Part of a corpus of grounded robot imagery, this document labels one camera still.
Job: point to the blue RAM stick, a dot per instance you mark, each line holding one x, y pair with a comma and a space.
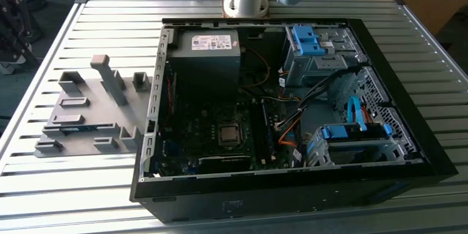
79, 129

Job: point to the black PC case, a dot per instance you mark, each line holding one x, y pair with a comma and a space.
256, 198

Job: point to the grey metal drive cage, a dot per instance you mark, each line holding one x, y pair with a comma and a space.
328, 62

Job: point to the CPU socket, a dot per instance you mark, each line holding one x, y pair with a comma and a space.
231, 145

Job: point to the black graphics card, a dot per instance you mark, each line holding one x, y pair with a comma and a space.
224, 164

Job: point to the grey parts rack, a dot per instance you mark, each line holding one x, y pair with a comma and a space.
95, 113

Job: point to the blue drive carrier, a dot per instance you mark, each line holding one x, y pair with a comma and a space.
307, 40

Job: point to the green motherboard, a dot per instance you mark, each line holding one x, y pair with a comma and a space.
189, 130

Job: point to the black metal stand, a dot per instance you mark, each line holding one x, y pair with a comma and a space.
11, 39

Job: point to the silver CPU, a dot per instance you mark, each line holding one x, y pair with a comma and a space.
229, 134

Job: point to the grey metal disk bay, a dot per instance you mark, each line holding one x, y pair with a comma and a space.
361, 143

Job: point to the blue disk carrier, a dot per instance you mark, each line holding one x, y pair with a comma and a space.
340, 131

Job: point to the grey power supply unit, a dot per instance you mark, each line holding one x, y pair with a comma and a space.
204, 64

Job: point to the black RAM slot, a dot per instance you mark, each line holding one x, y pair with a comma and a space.
260, 130

